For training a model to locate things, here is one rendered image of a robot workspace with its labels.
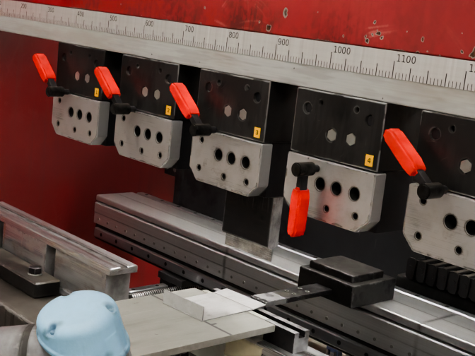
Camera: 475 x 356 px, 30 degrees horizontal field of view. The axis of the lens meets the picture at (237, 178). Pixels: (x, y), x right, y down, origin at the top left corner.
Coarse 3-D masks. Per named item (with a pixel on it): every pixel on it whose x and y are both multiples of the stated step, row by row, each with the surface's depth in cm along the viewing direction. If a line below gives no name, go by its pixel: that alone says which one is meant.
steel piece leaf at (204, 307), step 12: (168, 300) 128; (180, 300) 126; (192, 300) 131; (204, 300) 132; (216, 300) 132; (228, 300) 133; (192, 312) 124; (204, 312) 127; (216, 312) 127; (228, 312) 128; (240, 312) 129
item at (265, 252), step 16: (224, 208) 133; (240, 208) 130; (256, 208) 128; (272, 208) 126; (224, 224) 133; (240, 224) 131; (256, 224) 128; (272, 224) 126; (240, 240) 132; (256, 240) 128; (272, 240) 127
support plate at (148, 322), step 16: (192, 288) 137; (128, 304) 127; (144, 304) 128; (160, 304) 128; (128, 320) 121; (144, 320) 121; (160, 320) 122; (176, 320) 123; (192, 320) 123; (224, 320) 125; (240, 320) 126; (256, 320) 126; (144, 336) 116; (160, 336) 116; (176, 336) 117; (192, 336) 117; (208, 336) 118; (224, 336) 119; (240, 336) 121; (144, 352) 110; (160, 352) 111; (176, 352) 113
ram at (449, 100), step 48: (48, 0) 162; (96, 0) 150; (144, 0) 140; (192, 0) 132; (240, 0) 124; (288, 0) 117; (336, 0) 111; (384, 0) 106; (432, 0) 101; (96, 48) 151; (144, 48) 141; (192, 48) 132; (384, 48) 106; (432, 48) 101; (384, 96) 106; (432, 96) 101
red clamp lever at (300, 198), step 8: (296, 168) 111; (304, 168) 111; (312, 168) 112; (296, 176) 112; (304, 176) 112; (296, 184) 113; (304, 184) 113; (296, 192) 112; (304, 192) 112; (296, 200) 112; (304, 200) 112; (296, 208) 112; (304, 208) 113; (288, 216) 114; (296, 216) 113; (304, 216) 113; (288, 224) 113; (296, 224) 113; (304, 224) 114; (288, 232) 113; (296, 232) 113
